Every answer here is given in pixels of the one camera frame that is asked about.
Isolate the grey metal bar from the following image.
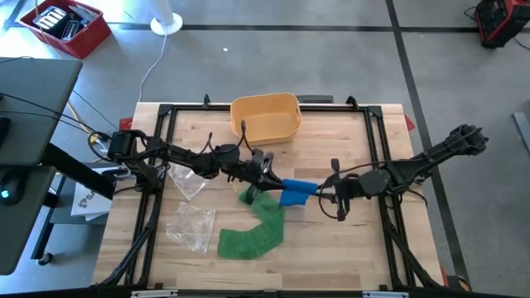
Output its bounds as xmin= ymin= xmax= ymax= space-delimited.
xmin=512 ymin=111 xmax=530 ymax=155

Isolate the small black framed box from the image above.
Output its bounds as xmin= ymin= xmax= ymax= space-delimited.
xmin=60 ymin=19 xmax=82 ymax=41

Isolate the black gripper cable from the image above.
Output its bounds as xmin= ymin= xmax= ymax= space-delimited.
xmin=317 ymin=159 xmax=415 ymax=223
xmin=198 ymin=119 xmax=254 ymax=158

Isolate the silver edge bracket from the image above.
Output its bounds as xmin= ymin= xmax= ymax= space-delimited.
xmin=363 ymin=291 xmax=410 ymax=298
xmin=131 ymin=289 xmax=179 ymax=298

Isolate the red plastic crate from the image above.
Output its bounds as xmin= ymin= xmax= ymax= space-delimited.
xmin=18 ymin=0 xmax=113 ymax=60

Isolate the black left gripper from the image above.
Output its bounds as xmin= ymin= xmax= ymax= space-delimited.
xmin=226 ymin=147 xmax=287 ymax=206

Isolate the yellow plastic bin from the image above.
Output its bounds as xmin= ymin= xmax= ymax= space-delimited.
xmin=229 ymin=92 xmax=303 ymax=147

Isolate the black desk leg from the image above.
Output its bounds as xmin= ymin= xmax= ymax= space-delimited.
xmin=31 ymin=142 xmax=117 ymax=261

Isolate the black computer mouse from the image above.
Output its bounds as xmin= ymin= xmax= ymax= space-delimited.
xmin=0 ymin=171 xmax=26 ymax=207

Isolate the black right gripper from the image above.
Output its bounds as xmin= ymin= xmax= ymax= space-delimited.
xmin=317 ymin=159 xmax=368 ymax=223

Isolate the black aluminium table frame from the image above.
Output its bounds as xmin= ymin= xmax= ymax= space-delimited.
xmin=97 ymin=94 xmax=446 ymax=291

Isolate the white fan pedestal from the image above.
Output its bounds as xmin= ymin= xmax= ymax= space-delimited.
xmin=147 ymin=0 xmax=184 ymax=36

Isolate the blue elastic bandage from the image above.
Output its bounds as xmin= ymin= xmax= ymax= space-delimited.
xmin=279 ymin=178 xmax=320 ymax=207

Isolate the yellow black table foot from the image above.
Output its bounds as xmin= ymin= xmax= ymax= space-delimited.
xmin=446 ymin=274 xmax=472 ymax=293

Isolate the green elastic bandage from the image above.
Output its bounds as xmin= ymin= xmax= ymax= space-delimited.
xmin=218 ymin=185 xmax=287 ymax=261

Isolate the white printed paper sheet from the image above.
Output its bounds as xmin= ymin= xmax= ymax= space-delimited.
xmin=70 ymin=167 xmax=121 ymax=222

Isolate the black white striped box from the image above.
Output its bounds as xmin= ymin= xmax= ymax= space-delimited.
xmin=31 ymin=5 xmax=68 ymax=32

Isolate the grey desk top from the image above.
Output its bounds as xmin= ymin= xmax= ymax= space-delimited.
xmin=0 ymin=56 xmax=84 ymax=166
xmin=0 ymin=165 xmax=57 ymax=276

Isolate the dark grey bracket plate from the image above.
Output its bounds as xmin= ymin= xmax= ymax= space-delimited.
xmin=296 ymin=94 xmax=335 ymax=104

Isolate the white power cable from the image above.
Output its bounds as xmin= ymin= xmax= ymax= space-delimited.
xmin=137 ymin=33 xmax=169 ymax=103

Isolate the red black power station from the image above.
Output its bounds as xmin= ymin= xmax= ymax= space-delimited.
xmin=474 ymin=0 xmax=530 ymax=50

